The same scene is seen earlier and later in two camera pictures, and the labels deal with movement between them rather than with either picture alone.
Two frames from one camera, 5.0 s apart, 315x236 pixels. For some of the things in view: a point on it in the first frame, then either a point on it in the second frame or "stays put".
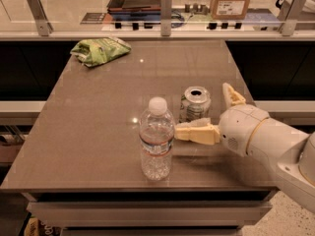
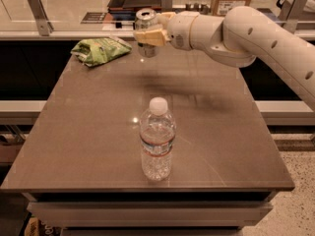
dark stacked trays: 141,3 stays put
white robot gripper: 240,127 to 178,28
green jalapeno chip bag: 97,51 stays put
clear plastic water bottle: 156,139 stays put
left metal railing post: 36,6 stays put
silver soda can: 195,104 to 146,20
